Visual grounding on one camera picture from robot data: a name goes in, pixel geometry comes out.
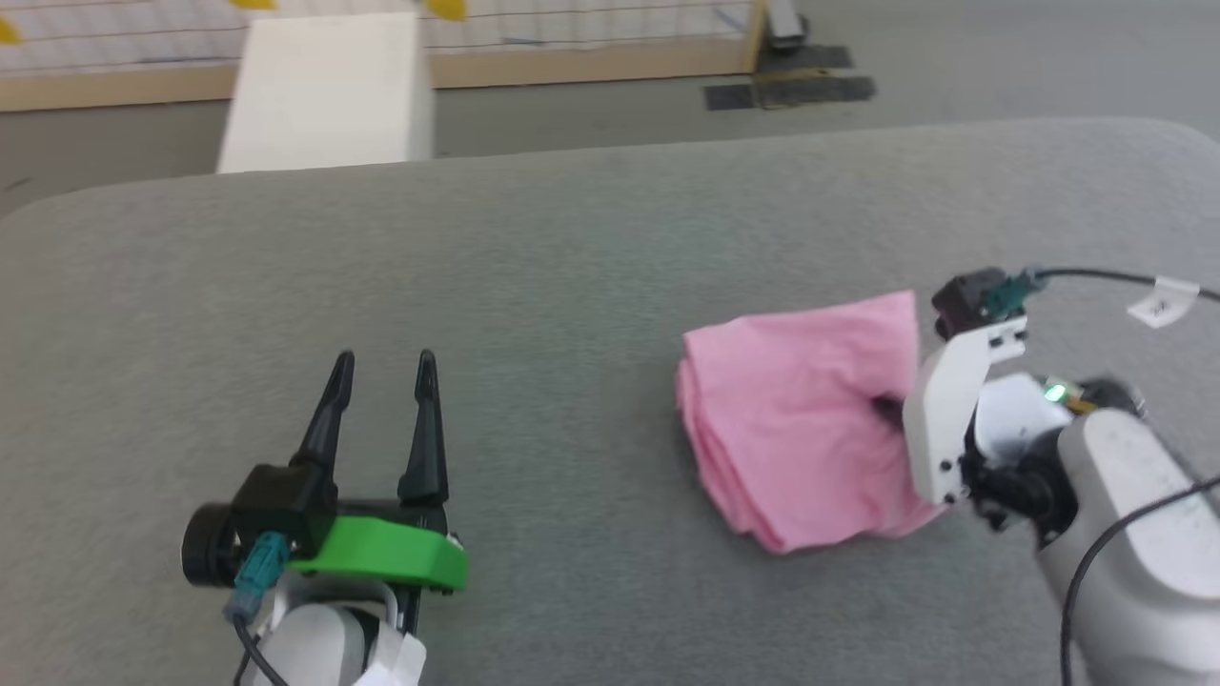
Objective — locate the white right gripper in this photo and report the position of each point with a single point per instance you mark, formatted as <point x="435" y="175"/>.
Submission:
<point x="944" y="419"/>

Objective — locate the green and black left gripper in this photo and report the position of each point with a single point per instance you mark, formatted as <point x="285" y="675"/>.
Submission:
<point x="391" y="557"/>

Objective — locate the pink garment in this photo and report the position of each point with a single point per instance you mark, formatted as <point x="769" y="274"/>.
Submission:
<point x="801" y="429"/>

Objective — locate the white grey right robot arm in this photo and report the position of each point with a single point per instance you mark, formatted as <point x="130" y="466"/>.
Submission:
<point x="1144" y="572"/>

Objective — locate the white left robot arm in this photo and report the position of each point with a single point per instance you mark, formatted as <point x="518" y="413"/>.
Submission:
<point x="315" y="648"/>

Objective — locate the grey sofa cushion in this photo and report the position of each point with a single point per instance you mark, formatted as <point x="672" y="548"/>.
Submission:
<point x="572" y="333"/>

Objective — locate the large black floor tape patch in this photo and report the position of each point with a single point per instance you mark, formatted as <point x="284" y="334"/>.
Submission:
<point x="820" y="89"/>

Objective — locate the small black floor tape patch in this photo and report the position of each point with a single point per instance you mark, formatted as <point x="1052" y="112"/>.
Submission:
<point x="730" y="97"/>

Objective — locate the grey stand foot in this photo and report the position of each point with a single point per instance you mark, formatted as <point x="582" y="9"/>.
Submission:
<point x="786" y="24"/>

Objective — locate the wooden framed grid panel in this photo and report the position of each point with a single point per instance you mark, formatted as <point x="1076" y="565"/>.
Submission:
<point x="572" y="62"/>

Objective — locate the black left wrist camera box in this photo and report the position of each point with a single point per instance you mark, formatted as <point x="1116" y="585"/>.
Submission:
<point x="281" y="495"/>

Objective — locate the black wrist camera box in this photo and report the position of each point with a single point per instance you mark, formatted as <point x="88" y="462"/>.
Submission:
<point x="961" y="300"/>
<point x="281" y="495"/>

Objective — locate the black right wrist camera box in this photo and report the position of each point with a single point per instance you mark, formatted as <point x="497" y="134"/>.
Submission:
<point x="961" y="300"/>

